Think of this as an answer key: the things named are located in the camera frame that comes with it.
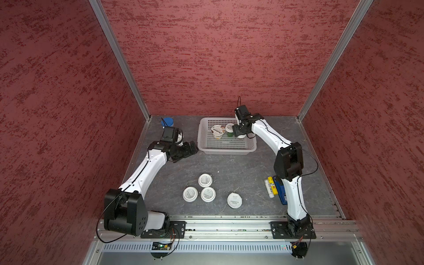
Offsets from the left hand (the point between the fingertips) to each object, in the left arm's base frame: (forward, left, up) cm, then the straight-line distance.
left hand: (190, 155), depth 84 cm
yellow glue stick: (-11, -44, -13) cm, 47 cm away
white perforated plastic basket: (+16, -8, -13) cm, 22 cm away
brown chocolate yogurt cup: (+23, -14, -8) cm, 28 cm away
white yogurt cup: (+13, -28, 0) cm, 31 cm away
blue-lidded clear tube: (+20, +14, +5) cm, 25 cm away
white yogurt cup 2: (-10, -8, -8) cm, 15 cm away
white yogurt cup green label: (+23, -23, -11) cm, 34 cm away
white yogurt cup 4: (-17, -1, -8) cm, 19 cm away
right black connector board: (-38, -51, -15) cm, 65 cm away
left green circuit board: (-38, +12, -16) cm, 43 cm away
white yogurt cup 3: (-17, -10, -8) cm, 21 cm away
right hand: (+19, -28, -3) cm, 34 cm away
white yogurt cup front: (-20, -23, -8) cm, 31 cm away
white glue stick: (-13, -42, -12) cm, 46 cm away
